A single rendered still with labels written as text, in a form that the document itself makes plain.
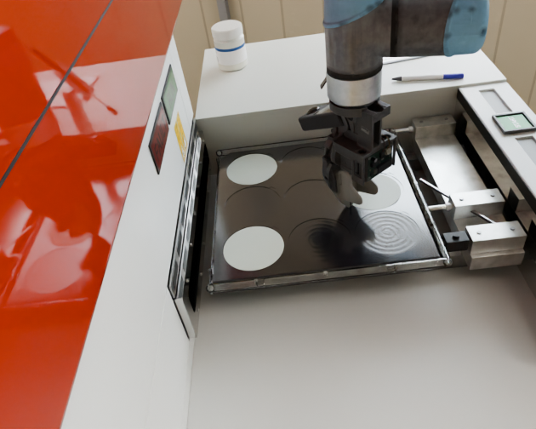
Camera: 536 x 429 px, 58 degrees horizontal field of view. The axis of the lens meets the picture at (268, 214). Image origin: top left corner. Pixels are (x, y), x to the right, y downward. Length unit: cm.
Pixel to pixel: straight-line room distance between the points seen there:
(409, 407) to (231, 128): 62
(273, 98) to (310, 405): 62
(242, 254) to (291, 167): 24
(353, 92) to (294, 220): 26
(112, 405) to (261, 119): 68
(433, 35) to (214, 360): 54
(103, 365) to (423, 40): 50
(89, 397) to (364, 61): 48
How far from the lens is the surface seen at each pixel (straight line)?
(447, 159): 99
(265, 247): 79
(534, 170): 86
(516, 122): 96
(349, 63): 65
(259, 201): 88
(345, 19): 63
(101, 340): 46
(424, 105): 106
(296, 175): 92
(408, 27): 64
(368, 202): 85
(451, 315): 81
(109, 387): 48
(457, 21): 64
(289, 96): 104
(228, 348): 78
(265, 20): 257
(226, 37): 115
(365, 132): 70
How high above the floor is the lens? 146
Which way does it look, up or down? 41 degrees down
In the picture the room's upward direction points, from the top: 9 degrees counter-clockwise
